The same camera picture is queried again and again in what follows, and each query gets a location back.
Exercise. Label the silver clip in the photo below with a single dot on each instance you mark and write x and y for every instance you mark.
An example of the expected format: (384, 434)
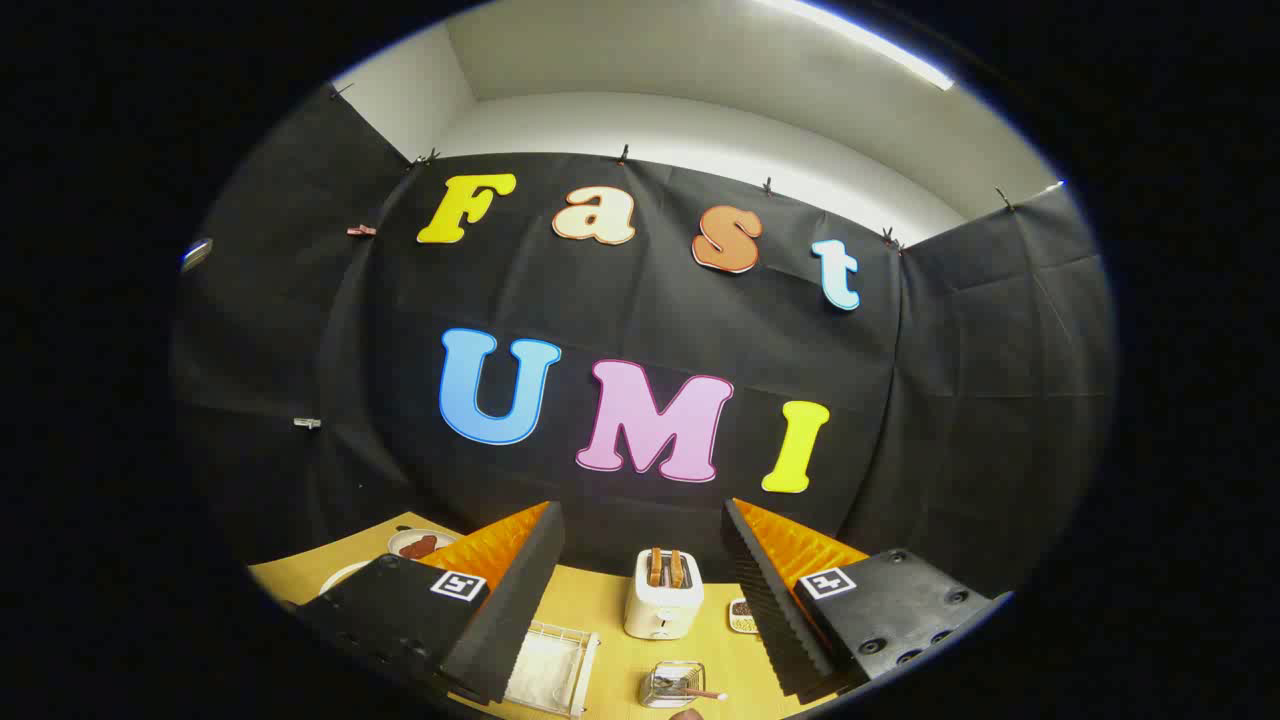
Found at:
(307, 424)

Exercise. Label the white divided snack dish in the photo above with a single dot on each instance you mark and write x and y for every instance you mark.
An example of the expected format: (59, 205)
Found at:
(742, 617)

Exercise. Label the small plate with sausages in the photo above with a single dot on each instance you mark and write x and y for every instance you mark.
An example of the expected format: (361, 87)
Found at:
(442, 540)

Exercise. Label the white toaster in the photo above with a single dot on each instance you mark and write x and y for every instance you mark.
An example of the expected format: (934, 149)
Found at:
(662, 610)

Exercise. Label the pink clip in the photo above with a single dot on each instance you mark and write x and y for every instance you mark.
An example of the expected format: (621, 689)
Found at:
(361, 231)

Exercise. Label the brown sausage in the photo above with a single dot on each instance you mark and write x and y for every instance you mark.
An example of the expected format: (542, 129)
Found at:
(418, 547)

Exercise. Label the toast slice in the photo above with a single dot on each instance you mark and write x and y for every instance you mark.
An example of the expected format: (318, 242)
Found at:
(676, 569)
(655, 567)

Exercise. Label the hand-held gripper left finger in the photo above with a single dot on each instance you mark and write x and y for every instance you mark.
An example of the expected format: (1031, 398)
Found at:
(505, 610)

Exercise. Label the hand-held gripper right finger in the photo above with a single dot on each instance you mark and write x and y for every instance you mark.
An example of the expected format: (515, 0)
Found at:
(770, 610)

